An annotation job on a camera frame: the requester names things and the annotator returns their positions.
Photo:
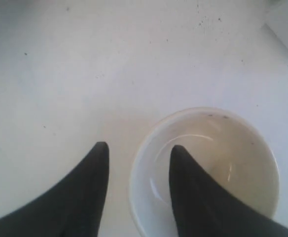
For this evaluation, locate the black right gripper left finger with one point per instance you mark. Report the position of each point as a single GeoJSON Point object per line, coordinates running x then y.
{"type": "Point", "coordinates": [72, 208]}

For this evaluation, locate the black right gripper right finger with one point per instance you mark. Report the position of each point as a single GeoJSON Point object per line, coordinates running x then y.
{"type": "Point", "coordinates": [203, 208]}

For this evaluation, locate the white ceramic bowl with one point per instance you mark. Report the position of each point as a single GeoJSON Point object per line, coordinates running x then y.
{"type": "Point", "coordinates": [230, 149]}

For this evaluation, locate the white microwave oven body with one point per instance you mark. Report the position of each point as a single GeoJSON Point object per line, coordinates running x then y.
{"type": "Point", "coordinates": [285, 34]}

